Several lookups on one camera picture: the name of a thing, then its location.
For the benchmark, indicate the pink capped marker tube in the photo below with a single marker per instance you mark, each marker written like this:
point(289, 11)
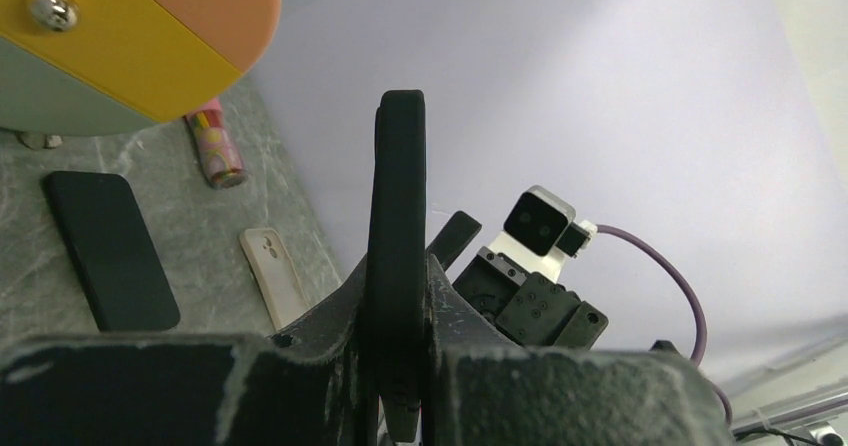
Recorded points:
point(218, 156)

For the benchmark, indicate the bare black phone removed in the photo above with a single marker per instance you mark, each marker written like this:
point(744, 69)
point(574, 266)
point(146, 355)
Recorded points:
point(111, 250)

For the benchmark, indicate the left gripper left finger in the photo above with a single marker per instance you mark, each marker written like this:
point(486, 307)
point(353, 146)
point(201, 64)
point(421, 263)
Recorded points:
point(304, 385)

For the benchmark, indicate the round pastel drawer cabinet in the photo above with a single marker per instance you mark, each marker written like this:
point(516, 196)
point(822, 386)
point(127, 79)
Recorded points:
point(102, 67)

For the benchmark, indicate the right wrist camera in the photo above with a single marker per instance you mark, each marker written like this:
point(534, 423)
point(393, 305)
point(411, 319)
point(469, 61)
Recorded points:
point(541, 233)

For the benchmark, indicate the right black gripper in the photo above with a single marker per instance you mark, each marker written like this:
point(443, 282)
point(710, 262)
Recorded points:
point(525, 306)

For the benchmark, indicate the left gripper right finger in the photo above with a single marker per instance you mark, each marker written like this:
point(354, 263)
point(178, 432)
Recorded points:
point(486, 390)

